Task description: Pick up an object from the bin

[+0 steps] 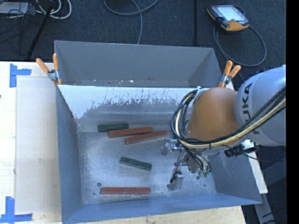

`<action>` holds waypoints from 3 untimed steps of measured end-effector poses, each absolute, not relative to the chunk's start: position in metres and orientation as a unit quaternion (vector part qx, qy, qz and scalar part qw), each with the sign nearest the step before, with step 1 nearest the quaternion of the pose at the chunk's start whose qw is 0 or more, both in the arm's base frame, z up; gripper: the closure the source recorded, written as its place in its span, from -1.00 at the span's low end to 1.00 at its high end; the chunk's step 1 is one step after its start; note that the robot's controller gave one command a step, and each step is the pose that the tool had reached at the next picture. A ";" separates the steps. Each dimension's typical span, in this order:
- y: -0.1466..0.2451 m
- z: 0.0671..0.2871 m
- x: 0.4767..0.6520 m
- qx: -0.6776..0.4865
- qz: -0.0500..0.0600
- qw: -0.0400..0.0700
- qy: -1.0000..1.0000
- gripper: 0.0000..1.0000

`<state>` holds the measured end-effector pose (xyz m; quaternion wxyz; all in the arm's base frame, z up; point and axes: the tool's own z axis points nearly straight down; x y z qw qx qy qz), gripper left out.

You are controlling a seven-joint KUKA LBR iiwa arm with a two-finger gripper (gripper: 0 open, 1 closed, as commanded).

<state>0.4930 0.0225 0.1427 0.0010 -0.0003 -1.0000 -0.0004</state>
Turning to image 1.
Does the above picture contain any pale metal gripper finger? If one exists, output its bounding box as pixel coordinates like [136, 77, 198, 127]
[166, 170, 185, 191]
[160, 138, 185, 156]

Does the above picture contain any grey metal bin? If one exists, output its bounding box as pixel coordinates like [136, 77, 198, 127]
[53, 40, 263, 224]

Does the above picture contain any red-brown flat block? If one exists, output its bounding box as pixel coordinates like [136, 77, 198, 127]
[108, 126, 154, 139]
[124, 130, 168, 145]
[100, 187, 151, 195]

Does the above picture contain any black cylinder on white bracket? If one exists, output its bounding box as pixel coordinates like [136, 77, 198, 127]
[223, 140, 258, 158]

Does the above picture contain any dark green flat block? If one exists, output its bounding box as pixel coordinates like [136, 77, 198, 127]
[119, 156, 153, 172]
[97, 122, 129, 133]

